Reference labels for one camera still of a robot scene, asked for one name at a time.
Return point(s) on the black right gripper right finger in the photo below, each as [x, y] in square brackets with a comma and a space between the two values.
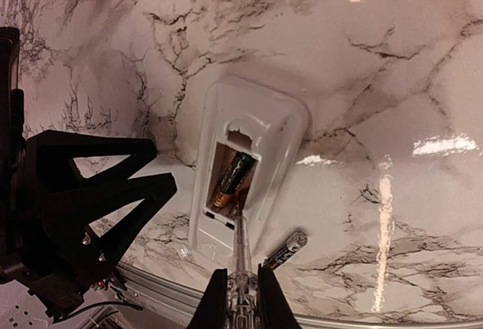
[273, 308]

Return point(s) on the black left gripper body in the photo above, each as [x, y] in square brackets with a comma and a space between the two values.
[33, 259]

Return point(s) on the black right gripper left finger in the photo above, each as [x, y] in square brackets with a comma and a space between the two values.
[212, 308]

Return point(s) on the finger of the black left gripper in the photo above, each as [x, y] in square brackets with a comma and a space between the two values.
[53, 154]
[66, 217]

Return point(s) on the small clear-handled screwdriver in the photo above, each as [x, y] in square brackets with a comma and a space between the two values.
[242, 284]

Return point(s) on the black battery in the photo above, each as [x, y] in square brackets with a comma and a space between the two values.
[231, 179]
[282, 254]

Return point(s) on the white remote control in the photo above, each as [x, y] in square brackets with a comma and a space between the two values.
[250, 137]

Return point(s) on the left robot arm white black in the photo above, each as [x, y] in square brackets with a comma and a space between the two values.
[25, 310]

